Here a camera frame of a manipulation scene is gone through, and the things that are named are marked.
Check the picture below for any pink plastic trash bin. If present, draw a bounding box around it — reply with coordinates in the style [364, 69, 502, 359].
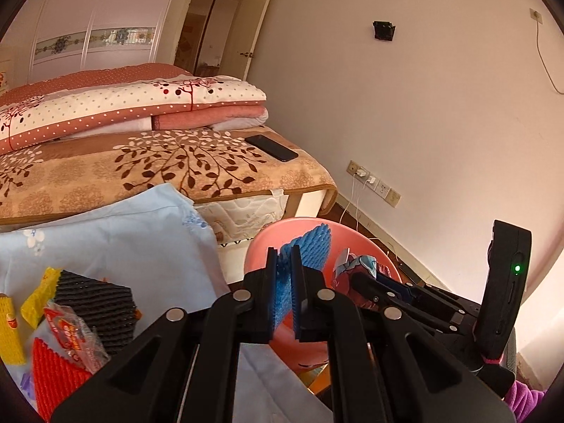
[244, 218, 401, 373]

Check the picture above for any red snack packet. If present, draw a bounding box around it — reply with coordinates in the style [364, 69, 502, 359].
[43, 300, 111, 374]

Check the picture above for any yellow candy wrapper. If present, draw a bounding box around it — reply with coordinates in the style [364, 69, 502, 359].
[20, 268, 62, 330]

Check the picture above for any black smartphone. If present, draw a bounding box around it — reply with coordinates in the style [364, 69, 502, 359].
[245, 135, 298, 163]

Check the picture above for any wall power outlet with cord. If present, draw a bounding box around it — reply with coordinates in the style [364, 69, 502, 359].
[528, 7, 564, 97]

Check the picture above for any yellow foam net sleeve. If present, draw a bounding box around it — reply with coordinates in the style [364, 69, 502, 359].
[0, 294, 26, 366]

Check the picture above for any wall socket strip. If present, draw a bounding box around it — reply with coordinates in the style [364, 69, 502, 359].
[346, 160, 401, 207]

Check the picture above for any folded polka dot quilt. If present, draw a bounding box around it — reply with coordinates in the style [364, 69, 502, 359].
[1, 63, 267, 155]

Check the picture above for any wooden room door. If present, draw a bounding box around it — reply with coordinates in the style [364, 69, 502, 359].
[233, 0, 270, 79]

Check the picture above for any red foam net sleeve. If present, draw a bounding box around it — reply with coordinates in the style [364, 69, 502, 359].
[31, 338, 92, 422]

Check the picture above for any brown leaf pattern bedspread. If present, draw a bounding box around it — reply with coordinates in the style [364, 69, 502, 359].
[1, 126, 337, 225]

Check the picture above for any black wall mounted box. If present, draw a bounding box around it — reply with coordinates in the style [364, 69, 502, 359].
[373, 21, 396, 42]

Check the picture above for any black foam net sleeve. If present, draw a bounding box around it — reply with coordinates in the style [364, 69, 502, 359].
[55, 270, 138, 356]

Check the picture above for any white charger cable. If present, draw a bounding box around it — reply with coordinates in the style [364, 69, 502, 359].
[337, 171, 376, 234]

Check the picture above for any black tracking camera box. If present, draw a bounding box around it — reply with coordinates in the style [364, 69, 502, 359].
[473, 220, 533, 362]

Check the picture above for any colourful snack wrapper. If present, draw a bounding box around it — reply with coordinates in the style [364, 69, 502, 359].
[332, 248, 379, 309]

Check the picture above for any white sliding wardrobe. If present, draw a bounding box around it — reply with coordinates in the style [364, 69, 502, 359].
[28, 0, 172, 82]

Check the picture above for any light blue floral cloth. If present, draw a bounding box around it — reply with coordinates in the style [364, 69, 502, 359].
[1, 185, 333, 422]

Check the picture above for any blue foam net sleeve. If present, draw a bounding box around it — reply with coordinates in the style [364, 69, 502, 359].
[274, 223, 332, 329]

